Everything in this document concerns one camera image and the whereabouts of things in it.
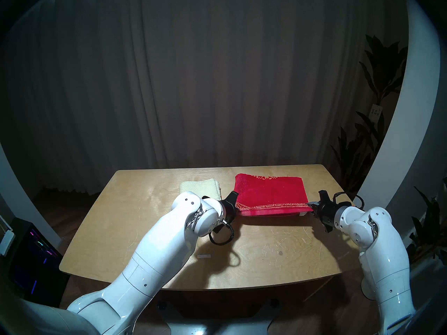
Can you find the white tape strip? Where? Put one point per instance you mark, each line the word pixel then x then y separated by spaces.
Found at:
pixel 204 256

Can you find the grey-brown pleated curtain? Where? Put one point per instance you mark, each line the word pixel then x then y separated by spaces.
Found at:
pixel 209 76

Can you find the small white box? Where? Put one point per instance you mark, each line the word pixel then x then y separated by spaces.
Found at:
pixel 6 242

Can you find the red towel with gold border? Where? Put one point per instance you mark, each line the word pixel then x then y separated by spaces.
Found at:
pixel 269 191

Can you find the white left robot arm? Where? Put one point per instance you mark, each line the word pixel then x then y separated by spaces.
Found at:
pixel 157 250

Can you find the white plant label tag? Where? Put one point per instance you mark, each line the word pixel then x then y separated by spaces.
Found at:
pixel 375 113

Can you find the white curved arch pillar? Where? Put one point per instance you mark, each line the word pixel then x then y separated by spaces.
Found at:
pixel 17 198
pixel 415 111

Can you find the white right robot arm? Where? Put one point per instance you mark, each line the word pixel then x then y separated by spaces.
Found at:
pixel 384 268

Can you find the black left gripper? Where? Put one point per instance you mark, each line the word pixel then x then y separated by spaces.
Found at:
pixel 229 210

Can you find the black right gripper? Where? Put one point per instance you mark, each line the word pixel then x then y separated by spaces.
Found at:
pixel 327 214

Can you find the cream dotted towel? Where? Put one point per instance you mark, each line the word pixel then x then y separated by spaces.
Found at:
pixel 199 187

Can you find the tall dark leafy plant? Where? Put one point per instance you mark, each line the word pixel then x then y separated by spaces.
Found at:
pixel 382 69

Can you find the small dark potted plant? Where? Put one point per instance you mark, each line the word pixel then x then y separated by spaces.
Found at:
pixel 429 229

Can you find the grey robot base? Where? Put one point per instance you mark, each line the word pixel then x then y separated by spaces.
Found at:
pixel 216 327

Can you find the black computer with RGB lights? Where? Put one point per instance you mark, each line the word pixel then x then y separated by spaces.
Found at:
pixel 31 261

